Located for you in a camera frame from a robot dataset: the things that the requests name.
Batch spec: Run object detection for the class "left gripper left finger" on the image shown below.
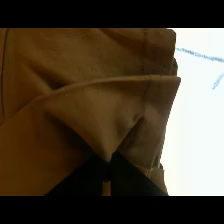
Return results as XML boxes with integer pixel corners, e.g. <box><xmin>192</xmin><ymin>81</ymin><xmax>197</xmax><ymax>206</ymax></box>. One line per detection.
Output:
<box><xmin>44</xmin><ymin>155</ymin><xmax>110</xmax><ymax>197</ymax></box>

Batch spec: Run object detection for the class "brown T-shirt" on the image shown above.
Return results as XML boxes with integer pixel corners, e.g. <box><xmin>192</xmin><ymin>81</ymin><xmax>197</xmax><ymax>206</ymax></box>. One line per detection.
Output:
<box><xmin>0</xmin><ymin>28</ymin><xmax>182</xmax><ymax>197</ymax></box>

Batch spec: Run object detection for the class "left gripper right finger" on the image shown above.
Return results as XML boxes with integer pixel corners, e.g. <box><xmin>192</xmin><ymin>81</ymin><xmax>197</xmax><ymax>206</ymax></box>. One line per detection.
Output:
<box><xmin>109</xmin><ymin>150</ymin><xmax>169</xmax><ymax>197</ymax></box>

